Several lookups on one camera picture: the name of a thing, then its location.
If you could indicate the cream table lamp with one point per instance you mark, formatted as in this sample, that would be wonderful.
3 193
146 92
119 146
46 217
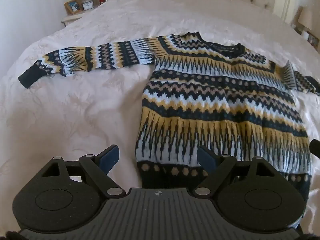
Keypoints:
305 17

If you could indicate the white bedspread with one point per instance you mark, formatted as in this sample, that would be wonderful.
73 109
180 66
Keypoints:
87 100

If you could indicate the small white clock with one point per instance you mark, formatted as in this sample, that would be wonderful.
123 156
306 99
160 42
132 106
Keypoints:
87 5

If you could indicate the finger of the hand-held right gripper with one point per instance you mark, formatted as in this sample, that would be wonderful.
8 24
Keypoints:
316 148

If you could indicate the dark photo frame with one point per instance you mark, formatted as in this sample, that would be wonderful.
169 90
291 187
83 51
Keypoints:
313 38

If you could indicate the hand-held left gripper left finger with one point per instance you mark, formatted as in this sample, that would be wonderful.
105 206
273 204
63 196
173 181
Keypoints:
110 158

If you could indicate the white nightstand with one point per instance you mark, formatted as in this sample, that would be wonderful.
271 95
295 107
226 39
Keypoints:
72 18

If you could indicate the patterned knit sweater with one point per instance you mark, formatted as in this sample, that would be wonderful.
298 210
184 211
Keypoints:
212 92

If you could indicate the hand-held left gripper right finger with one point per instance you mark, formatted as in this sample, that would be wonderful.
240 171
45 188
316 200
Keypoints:
208 160

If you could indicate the wooden photo frame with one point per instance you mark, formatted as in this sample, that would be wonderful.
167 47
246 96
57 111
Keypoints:
72 7

